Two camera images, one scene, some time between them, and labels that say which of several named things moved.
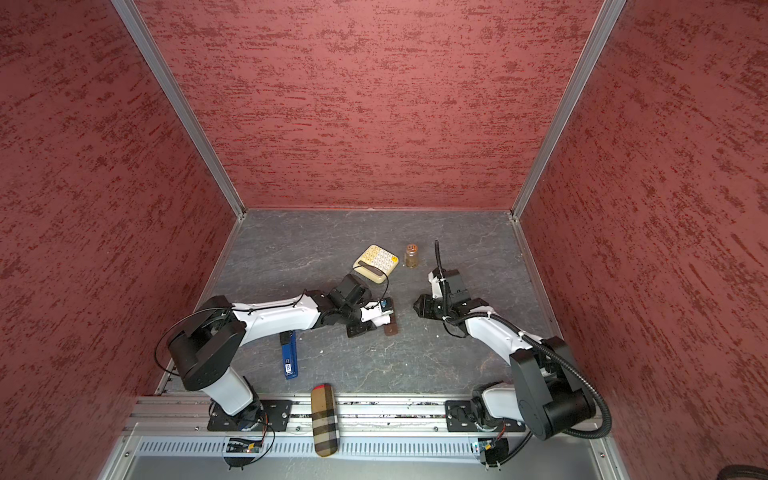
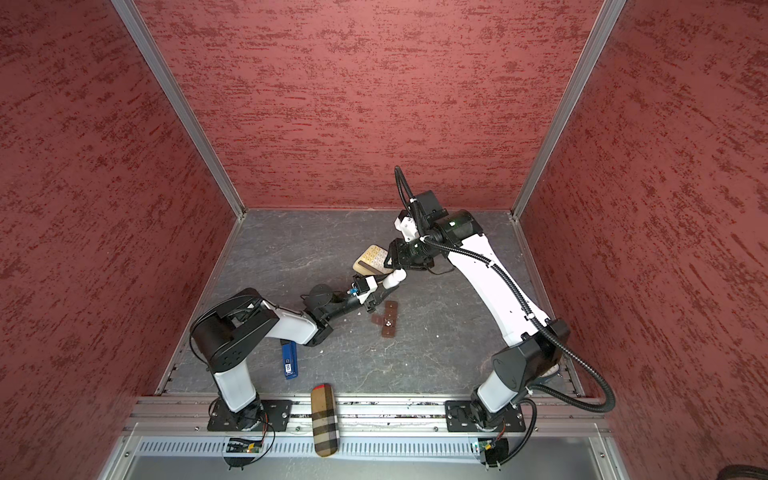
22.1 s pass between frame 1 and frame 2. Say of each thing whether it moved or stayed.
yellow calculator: stayed
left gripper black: moved
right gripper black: moved
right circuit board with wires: stayed
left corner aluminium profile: stayed
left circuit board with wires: stayed
